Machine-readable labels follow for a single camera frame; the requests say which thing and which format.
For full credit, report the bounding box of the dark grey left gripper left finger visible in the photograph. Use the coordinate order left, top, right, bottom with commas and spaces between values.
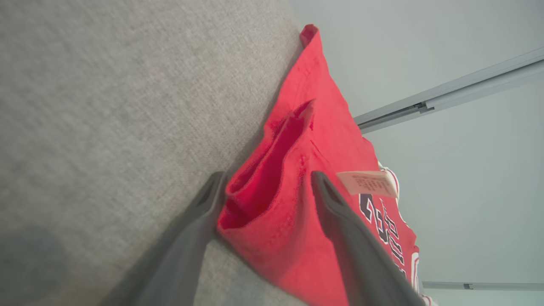
100, 171, 228, 306

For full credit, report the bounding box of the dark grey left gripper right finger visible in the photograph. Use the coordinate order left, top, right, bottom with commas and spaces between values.
310, 171, 426, 306

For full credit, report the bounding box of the red jersey with white sleeves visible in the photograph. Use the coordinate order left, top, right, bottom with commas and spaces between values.
216, 24, 439, 306

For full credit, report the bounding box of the grey metal partition post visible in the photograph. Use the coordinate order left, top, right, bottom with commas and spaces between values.
352, 47, 544, 135

